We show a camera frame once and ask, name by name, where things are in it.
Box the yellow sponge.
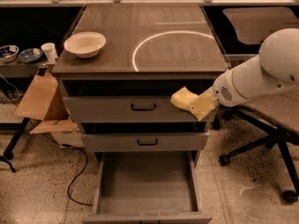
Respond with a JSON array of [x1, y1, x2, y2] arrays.
[[170, 87, 197, 110]]

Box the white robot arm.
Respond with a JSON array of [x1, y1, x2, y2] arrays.
[[188, 28, 299, 120]]

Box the grey three-drawer cabinet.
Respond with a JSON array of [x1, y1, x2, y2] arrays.
[[50, 3, 232, 224]]

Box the grey open bottom drawer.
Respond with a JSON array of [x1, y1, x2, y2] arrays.
[[82, 151, 211, 224]]

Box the grey top drawer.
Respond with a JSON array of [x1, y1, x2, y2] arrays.
[[62, 79, 222, 123]]

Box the black office chair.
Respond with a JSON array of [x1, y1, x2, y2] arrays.
[[218, 6, 299, 203]]

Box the white bowl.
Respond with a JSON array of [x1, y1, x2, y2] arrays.
[[64, 32, 106, 59]]

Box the brown cardboard box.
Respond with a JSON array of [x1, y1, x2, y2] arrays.
[[14, 72, 78, 134]]

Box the white paper cup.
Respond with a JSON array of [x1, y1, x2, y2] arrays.
[[41, 42, 58, 62]]

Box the grey side shelf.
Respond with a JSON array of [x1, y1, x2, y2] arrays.
[[0, 60, 55, 78]]

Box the blue patterned bowl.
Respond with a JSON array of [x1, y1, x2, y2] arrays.
[[0, 45, 19, 63]]

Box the black floor cable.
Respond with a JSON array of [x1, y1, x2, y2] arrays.
[[57, 144, 94, 207]]

